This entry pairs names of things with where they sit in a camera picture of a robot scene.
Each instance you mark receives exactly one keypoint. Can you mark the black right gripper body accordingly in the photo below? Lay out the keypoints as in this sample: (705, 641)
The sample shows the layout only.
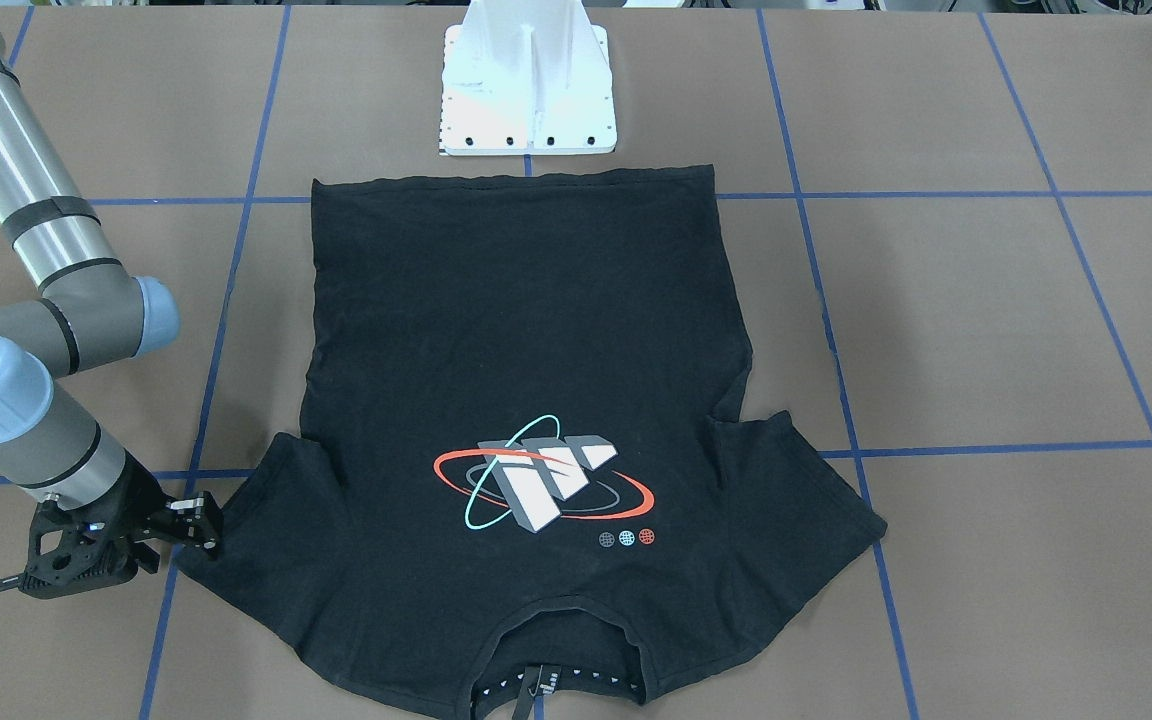
(133, 493)

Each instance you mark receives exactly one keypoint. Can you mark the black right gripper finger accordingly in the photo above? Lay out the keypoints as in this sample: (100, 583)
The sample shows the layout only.
(195, 518)
(209, 550)

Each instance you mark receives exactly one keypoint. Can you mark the black graphic t-shirt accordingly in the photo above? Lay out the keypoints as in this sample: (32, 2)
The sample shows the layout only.
(521, 465)

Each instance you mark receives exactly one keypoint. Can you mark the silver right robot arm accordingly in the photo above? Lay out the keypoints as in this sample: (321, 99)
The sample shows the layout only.
(88, 312)

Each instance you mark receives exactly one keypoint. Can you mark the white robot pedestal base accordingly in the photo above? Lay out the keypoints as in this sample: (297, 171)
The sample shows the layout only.
(527, 78)

